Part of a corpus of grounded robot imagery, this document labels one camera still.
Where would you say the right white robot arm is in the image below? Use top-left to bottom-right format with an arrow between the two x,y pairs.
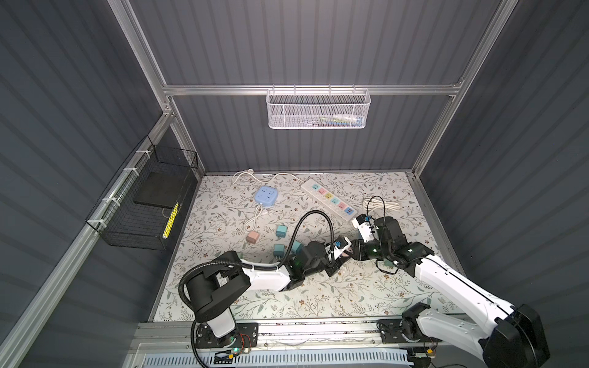
348,215 -> 551,367

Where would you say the white wire mesh basket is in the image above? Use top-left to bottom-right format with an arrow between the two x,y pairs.
265,87 -> 371,130

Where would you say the teal plug cube upper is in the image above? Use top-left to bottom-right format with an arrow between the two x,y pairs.
275,225 -> 288,238

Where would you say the yellow marker pen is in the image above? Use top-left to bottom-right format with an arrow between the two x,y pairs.
162,202 -> 180,239

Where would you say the pink plug cube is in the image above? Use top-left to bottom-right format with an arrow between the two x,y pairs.
245,231 -> 260,244

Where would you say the teal plug cube lower left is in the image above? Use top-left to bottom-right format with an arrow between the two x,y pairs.
273,244 -> 285,259

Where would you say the black wire basket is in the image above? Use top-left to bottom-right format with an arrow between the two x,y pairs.
87,138 -> 199,251

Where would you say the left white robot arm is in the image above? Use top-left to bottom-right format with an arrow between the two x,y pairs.
178,236 -> 352,345

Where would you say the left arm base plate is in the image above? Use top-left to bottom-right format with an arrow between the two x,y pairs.
194,322 -> 259,349

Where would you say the teal plug cube middle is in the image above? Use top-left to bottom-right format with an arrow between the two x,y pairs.
291,241 -> 303,255

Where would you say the floral patterned table mat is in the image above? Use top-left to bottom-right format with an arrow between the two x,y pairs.
153,173 -> 458,322

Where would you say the round blue power hub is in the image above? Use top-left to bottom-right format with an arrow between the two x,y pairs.
254,186 -> 279,208

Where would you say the black corrugated cable conduit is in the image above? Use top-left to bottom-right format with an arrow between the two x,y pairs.
177,210 -> 335,368

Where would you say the coiled white cable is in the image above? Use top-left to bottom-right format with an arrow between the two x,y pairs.
362,196 -> 401,215

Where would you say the long white power strip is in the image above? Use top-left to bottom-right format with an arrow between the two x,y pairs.
301,179 -> 359,222

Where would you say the teal plug cube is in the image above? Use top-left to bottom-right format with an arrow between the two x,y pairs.
275,225 -> 288,238
273,244 -> 285,259
291,241 -> 303,255

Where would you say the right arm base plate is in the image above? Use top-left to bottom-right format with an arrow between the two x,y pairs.
377,317 -> 440,345

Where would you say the black foam pad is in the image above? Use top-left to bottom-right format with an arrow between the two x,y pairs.
133,172 -> 184,209

